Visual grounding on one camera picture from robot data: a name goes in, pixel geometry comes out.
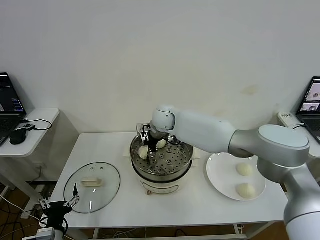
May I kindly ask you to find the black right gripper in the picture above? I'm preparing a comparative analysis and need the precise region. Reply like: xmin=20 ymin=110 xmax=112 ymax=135
xmin=146 ymin=129 xmax=159 ymax=160

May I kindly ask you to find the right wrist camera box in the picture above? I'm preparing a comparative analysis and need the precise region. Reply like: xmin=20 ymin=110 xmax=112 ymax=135
xmin=136 ymin=123 xmax=150 ymax=142

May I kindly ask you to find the white labelled power strip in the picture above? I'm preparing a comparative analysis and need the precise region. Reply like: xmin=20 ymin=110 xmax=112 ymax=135
xmin=277 ymin=111 xmax=301 ymax=130

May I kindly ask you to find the white table frame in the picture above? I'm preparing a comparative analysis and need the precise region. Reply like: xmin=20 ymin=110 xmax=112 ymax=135
xmin=92 ymin=221 xmax=286 ymax=240

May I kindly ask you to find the white round plate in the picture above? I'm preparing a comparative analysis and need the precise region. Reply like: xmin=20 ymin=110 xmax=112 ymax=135
xmin=206 ymin=152 xmax=267 ymax=202

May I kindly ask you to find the glass lid with white handle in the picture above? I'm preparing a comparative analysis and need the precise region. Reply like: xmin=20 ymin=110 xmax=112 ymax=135
xmin=63 ymin=161 xmax=122 ymax=214

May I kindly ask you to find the black computer mouse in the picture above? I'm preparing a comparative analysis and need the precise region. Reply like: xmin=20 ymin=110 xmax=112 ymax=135
xmin=9 ymin=128 xmax=28 ymax=145

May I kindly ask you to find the stainless steel steamer basket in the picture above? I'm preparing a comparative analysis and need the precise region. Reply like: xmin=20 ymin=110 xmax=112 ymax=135
xmin=129 ymin=132 xmax=195 ymax=177

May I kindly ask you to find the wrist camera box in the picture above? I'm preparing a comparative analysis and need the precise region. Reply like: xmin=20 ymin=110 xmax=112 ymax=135
xmin=36 ymin=226 xmax=56 ymax=240
xmin=136 ymin=123 xmax=150 ymax=142

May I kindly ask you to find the white electric cooker base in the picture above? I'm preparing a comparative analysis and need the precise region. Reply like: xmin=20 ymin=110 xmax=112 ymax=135
xmin=122 ymin=143 xmax=202 ymax=196

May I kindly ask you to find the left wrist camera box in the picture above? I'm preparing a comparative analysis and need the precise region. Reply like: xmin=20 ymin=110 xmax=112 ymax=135
xmin=36 ymin=226 xmax=56 ymax=240

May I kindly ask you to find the black usb hub with cable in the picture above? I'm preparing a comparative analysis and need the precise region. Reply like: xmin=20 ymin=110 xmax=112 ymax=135
xmin=19 ymin=118 xmax=53 ymax=132

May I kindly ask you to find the black laptop with dark screen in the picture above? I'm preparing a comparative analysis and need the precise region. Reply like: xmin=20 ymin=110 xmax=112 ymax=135
xmin=0 ymin=72 xmax=28 ymax=147

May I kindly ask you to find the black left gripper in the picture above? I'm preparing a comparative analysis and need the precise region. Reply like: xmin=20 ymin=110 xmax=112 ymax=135
xmin=38 ymin=182 xmax=81 ymax=226

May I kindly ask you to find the white side table with mouse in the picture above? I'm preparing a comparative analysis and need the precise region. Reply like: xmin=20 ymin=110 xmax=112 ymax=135
xmin=0 ymin=107 xmax=81 ymax=208

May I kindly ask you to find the black laptop with pink screen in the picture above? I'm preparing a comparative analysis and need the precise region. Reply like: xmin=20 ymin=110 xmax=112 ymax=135
xmin=295 ymin=76 xmax=320 ymax=145

